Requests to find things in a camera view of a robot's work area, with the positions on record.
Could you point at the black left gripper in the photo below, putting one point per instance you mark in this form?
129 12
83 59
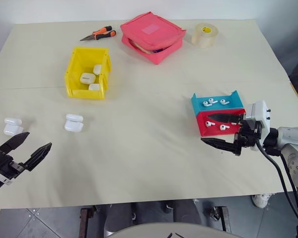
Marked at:
5 166

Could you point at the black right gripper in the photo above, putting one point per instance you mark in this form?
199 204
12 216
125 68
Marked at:
248 137

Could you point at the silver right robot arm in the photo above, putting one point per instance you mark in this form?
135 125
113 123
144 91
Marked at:
293 138

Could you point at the yellow plastic bin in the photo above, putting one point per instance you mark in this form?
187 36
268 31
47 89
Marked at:
89 94

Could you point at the red plastic tray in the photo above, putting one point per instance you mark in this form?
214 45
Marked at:
213 132

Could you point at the teal plastic tray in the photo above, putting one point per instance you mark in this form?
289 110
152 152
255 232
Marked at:
234 101

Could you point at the white shoe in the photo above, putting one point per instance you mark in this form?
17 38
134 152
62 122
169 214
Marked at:
262 200

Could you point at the clear tape roll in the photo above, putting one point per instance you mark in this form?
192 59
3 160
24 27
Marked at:
203 39

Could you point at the grey robot torso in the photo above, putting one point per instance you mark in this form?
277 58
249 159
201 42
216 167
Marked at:
173 231

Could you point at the pink fabric pouch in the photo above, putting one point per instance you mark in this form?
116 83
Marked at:
151 29

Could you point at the orange black pliers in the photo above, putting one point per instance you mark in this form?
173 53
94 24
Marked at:
104 33

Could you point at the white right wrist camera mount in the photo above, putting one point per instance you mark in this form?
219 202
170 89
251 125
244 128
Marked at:
259 111

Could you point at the rusty metal frame bar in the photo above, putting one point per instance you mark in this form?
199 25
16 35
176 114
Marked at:
85 219
224 219

